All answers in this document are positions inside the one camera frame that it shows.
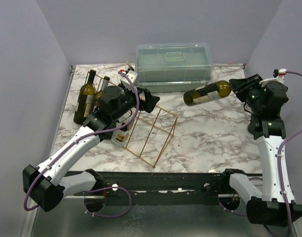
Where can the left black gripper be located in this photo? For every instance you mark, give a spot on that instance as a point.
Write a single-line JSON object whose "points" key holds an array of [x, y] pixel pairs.
{"points": [[150, 102]]}

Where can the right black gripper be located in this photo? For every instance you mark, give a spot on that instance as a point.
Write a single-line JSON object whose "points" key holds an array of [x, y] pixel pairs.
{"points": [[246, 86]]}

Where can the green wine bottle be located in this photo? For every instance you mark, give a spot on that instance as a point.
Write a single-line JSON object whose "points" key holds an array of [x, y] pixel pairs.
{"points": [[210, 92], [104, 83], [85, 99], [251, 128]]}

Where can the clear glass liquor bottle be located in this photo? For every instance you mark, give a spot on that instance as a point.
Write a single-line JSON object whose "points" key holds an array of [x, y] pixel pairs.
{"points": [[120, 137]]}

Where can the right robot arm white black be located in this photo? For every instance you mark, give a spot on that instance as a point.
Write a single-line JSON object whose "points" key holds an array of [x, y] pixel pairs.
{"points": [[270, 135]]}

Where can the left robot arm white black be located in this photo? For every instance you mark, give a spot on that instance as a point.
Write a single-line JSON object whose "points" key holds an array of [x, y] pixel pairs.
{"points": [[45, 184]]}

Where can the green plastic storage box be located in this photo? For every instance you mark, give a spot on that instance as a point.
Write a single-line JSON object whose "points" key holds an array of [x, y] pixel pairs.
{"points": [[173, 67]]}

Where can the gold wire wine rack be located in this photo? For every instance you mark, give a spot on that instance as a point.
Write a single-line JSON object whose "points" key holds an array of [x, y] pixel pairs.
{"points": [[150, 135]]}

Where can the grey metal crank handle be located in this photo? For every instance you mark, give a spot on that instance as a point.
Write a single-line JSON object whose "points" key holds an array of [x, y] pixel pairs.
{"points": [[130, 67]]}

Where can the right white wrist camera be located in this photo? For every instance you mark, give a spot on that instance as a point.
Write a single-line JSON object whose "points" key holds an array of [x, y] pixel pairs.
{"points": [[278, 75]]}

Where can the black metal base rail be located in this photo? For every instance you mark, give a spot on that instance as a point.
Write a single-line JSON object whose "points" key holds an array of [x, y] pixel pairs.
{"points": [[122, 188]]}

